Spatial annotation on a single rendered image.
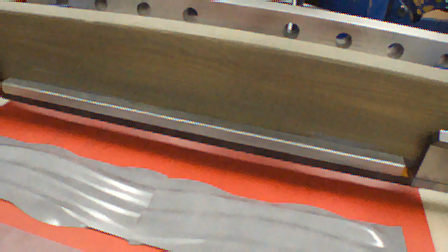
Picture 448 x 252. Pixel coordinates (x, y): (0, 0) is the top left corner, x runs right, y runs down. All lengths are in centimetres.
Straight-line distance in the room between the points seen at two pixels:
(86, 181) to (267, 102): 14
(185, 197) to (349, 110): 13
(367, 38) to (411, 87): 22
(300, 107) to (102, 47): 16
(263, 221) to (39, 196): 15
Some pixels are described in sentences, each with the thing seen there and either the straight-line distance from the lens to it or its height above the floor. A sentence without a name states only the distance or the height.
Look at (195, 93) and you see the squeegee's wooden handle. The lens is 27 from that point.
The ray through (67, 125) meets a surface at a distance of 35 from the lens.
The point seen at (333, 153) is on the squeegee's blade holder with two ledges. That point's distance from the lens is 26.
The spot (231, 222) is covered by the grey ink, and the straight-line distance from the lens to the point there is 23.
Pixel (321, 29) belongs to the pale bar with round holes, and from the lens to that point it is 47.
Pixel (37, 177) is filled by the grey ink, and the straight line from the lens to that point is 28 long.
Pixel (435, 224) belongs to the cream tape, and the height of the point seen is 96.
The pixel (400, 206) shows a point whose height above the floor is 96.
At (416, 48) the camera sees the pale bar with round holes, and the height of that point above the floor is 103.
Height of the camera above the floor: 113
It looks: 31 degrees down
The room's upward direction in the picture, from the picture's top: 6 degrees clockwise
